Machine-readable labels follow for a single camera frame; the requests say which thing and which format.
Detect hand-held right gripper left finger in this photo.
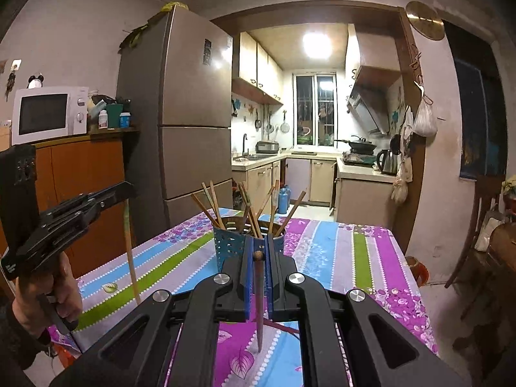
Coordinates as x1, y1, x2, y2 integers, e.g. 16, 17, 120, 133
50, 237, 254, 387

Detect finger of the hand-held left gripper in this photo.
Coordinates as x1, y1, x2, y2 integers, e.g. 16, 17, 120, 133
86, 181, 137, 211

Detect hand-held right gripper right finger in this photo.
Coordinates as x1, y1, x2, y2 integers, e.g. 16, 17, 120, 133
265, 237, 471, 387

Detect dark brown chopstick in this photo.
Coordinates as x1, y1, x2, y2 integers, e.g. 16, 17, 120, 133
252, 251, 265, 352

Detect blue perforated utensil holder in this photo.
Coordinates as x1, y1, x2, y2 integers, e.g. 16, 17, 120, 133
213, 217, 288, 275

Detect light bamboo chopstick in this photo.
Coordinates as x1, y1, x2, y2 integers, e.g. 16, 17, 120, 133
122, 197, 142, 306

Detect bunch of wooden chopsticks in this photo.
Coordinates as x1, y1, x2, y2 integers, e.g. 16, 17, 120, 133
190, 179, 307, 238

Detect person's left forearm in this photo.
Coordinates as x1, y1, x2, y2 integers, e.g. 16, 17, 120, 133
0, 290, 51, 372

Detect person's left hand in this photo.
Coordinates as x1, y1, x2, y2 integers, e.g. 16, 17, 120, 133
13, 254, 84, 343

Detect orange wooden cabinet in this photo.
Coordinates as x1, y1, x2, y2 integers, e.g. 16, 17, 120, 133
0, 127, 140, 291

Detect green plastic container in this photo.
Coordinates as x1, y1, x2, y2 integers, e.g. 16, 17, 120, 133
105, 104, 124, 129

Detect white microwave oven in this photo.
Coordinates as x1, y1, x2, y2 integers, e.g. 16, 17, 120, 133
11, 86, 89, 146

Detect blue canister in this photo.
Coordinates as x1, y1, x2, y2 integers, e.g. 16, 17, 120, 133
278, 184, 292, 215

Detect grey brown refrigerator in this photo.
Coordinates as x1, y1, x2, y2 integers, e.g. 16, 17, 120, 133
117, 6, 233, 246

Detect red plastic stool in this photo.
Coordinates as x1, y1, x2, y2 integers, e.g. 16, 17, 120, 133
404, 255, 430, 288

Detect green folded bag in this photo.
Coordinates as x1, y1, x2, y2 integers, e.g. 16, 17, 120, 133
120, 24, 149, 51

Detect gas stove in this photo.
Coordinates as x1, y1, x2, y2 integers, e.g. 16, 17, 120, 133
342, 151, 380, 166

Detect black wok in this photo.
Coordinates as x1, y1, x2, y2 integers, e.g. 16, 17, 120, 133
334, 135, 377, 154

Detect hanging beige cloth bag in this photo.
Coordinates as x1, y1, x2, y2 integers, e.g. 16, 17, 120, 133
390, 157, 414, 204

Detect steel electric kettle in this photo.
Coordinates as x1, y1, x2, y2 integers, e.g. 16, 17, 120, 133
376, 149, 400, 176

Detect barred kitchen window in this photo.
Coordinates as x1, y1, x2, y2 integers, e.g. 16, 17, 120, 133
294, 72, 337, 148

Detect beige upper kitchen cabinets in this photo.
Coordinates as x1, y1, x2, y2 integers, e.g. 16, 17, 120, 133
233, 31, 285, 106

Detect steel range hood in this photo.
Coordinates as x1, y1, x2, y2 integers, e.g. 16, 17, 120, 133
347, 84, 392, 135

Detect white plastic bag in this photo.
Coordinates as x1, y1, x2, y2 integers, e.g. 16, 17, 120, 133
413, 93, 439, 138

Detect dark wooden furniture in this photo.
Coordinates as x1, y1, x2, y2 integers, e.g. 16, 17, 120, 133
453, 223, 516, 372

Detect wooden chair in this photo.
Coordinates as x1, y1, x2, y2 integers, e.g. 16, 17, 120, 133
444, 174, 506, 319

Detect round ceiling light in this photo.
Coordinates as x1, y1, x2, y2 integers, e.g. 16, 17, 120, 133
302, 32, 333, 60

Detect potted plant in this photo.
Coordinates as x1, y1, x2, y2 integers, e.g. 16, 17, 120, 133
501, 179, 516, 211

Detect gold round plate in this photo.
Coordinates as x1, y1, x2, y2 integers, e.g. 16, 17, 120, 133
405, 1, 444, 42

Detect hanging wall ornament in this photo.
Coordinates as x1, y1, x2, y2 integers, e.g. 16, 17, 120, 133
4, 70, 17, 101

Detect wood trimmed wall cabinet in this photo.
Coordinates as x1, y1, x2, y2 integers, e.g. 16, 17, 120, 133
352, 24, 402, 89

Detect dark blue wall hanging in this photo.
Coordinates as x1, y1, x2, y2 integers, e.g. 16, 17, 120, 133
453, 58, 509, 180

